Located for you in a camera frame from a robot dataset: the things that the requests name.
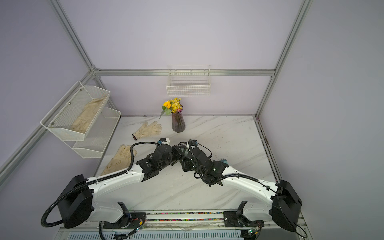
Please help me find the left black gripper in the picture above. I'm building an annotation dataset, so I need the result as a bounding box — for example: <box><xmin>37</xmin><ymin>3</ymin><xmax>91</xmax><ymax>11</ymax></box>
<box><xmin>159</xmin><ymin>145</ymin><xmax>187</xmax><ymax>172</ymax></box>

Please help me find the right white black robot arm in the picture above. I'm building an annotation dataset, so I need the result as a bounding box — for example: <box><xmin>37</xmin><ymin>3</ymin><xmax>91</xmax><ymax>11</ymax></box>
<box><xmin>178</xmin><ymin>140</ymin><xmax>304</xmax><ymax>234</ymax></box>

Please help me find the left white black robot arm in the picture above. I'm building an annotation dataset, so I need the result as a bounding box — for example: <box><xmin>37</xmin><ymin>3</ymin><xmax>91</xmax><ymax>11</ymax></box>
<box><xmin>41</xmin><ymin>138</ymin><xmax>188</xmax><ymax>229</ymax></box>

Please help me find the right teal charger plug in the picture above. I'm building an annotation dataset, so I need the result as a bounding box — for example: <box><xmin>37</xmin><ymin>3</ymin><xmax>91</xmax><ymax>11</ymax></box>
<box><xmin>220</xmin><ymin>159</ymin><xmax>229</xmax><ymax>168</ymax></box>

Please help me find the white knit glove on table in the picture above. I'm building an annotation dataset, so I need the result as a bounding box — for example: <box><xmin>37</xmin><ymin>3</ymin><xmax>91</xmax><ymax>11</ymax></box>
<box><xmin>132</xmin><ymin>121</ymin><xmax>162</xmax><ymax>141</ymax></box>

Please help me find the dark glass flower vase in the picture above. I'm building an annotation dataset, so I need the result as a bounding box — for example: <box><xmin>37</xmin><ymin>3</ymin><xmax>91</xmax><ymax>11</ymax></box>
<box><xmin>172</xmin><ymin>107</ymin><xmax>186</xmax><ymax>133</ymax></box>

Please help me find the beige leather glove on table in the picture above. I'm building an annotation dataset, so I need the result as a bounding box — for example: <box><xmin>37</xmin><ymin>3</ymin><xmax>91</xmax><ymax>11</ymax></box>
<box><xmin>101</xmin><ymin>145</ymin><xmax>132</xmax><ymax>176</ymax></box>

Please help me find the yellow flower bouquet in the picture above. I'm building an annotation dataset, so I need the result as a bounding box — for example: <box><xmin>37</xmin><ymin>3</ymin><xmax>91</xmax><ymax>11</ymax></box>
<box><xmin>160</xmin><ymin>98</ymin><xmax>184</xmax><ymax>118</ymax></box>

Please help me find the lower white mesh shelf bin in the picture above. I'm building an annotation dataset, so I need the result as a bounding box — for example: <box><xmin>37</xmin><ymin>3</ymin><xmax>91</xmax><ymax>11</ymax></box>
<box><xmin>72</xmin><ymin>107</ymin><xmax>121</xmax><ymax>159</ymax></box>

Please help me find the white mesh shelf bin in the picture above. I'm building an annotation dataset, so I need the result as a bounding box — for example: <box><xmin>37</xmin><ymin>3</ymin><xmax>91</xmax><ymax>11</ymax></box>
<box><xmin>40</xmin><ymin>82</ymin><xmax>110</xmax><ymax>142</ymax></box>
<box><xmin>72</xmin><ymin>107</ymin><xmax>121</xmax><ymax>159</ymax></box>

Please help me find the beige glove in bin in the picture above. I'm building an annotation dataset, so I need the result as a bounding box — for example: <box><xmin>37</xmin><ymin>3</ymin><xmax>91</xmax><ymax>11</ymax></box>
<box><xmin>70</xmin><ymin>97</ymin><xmax>106</xmax><ymax>134</ymax></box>

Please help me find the upper white mesh shelf bin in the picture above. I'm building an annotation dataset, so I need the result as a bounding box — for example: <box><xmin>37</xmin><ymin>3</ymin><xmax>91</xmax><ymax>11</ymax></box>
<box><xmin>40</xmin><ymin>82</ymin><xmax>110</xmax><ymax>142</ymax></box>

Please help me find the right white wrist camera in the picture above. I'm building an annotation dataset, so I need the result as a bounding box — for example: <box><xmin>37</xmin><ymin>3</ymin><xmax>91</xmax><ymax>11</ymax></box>
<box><xmin>188</xmin><ymin>140</ymin><xmax>198</xmax><ymax>148</ymax></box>

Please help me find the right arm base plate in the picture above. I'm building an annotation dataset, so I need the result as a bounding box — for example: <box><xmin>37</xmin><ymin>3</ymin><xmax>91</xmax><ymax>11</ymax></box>
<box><xmin>223</xmin><ymin>211</ymin><xmax>265</xmax><ymax>228</ymax></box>

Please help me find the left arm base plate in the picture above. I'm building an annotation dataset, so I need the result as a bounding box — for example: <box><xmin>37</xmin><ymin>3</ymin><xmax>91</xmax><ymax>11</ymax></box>
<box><xmin>103</xmin><ymin>212</ymin><xmax>147</xmax><ymax>229</ymax></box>

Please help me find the white wire wall basket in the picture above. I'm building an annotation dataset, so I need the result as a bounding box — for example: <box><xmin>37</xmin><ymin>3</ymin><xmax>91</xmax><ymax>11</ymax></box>
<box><xmin>166</xmin><ymin>65</ymin><xmax>211</xmax><ymax>97</ymax></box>

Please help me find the aluminium front rail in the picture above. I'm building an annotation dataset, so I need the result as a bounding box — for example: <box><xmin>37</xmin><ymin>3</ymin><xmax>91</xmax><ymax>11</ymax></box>
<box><xmin>55</xmin><ymin>210</ymin><xmax>313</xmax><ymax>240</ymax></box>

